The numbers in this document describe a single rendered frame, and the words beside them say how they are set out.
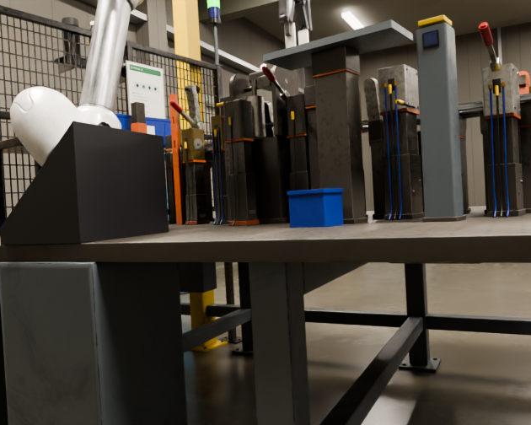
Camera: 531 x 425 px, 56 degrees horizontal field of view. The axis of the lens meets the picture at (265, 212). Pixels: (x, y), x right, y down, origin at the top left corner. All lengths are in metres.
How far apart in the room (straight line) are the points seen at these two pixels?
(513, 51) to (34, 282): 9.02
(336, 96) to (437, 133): 0.28
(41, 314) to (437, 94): 1.01
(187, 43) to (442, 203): 1.96
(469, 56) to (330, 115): 8.42
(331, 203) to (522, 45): 8.60
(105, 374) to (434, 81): 0.96
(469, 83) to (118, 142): 8.64
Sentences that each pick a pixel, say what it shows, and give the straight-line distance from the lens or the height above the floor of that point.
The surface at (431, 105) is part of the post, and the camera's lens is 1.22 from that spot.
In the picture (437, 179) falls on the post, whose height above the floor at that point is 0.80.
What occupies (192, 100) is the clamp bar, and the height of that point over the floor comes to 1.16.
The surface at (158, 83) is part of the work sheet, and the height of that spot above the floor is 1.38.
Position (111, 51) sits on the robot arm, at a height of 1.24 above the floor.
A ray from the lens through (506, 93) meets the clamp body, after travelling 1.35.
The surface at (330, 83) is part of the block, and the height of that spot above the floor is 1.06.
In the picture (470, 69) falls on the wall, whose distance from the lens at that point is 9.65.
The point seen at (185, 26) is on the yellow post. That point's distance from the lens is 2.89.
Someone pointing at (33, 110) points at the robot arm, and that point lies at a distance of 1.36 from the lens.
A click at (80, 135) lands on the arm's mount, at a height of 0.93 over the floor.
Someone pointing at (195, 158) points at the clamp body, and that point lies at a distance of 1.86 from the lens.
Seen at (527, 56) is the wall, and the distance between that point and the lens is 9.65.
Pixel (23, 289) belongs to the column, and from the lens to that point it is 1.28.
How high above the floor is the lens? 0.76
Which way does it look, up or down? 1 degrees down
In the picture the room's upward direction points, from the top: 3 degrees counter-clockwise
